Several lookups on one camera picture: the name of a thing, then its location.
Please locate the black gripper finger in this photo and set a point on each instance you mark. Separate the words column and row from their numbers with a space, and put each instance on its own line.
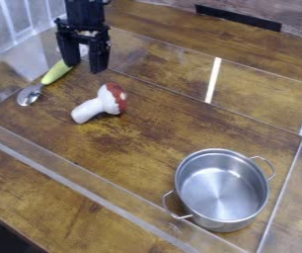
column 99, row 55
column 68, row 47

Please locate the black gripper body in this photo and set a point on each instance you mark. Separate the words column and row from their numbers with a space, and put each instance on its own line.
column 83, row 25

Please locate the white toy mushroom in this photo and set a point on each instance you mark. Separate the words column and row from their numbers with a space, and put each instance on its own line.
column 111, row 101

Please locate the green handled metal spoon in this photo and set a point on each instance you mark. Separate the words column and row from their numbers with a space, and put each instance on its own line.
column 31, row 93

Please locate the stainless steel pot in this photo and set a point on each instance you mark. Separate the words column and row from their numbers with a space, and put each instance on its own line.
column 221, row 189

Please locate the clear acrylic triangle bracket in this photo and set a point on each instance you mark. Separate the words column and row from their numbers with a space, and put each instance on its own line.
column 83, row 49

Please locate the black strip on wall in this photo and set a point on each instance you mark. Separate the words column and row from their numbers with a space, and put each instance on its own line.
column 239, row 18

